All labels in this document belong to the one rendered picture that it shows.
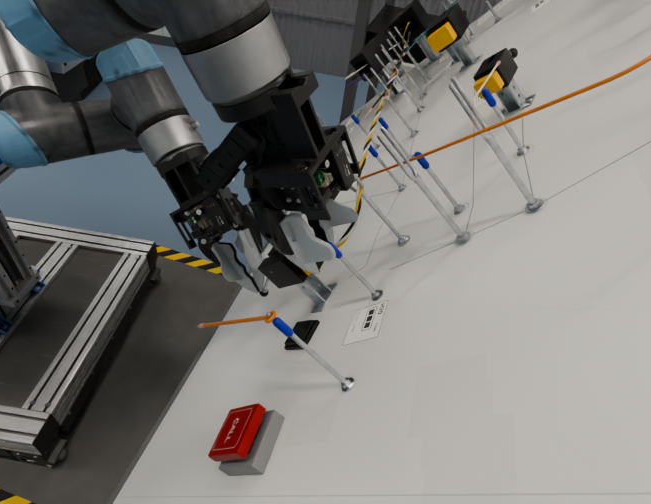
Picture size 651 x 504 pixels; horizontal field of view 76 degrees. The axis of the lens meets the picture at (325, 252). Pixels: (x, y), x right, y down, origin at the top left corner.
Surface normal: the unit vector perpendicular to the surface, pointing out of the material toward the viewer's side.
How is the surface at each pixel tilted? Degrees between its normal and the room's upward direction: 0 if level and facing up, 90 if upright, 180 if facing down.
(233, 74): 88
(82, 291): 0
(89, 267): 0
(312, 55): 90
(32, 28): 102
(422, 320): 50
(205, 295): 0
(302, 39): 90
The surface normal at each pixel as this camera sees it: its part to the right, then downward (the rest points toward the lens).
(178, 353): 0.12, -0.71
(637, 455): -0.65, -0.67
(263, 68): 0.56, 0.41
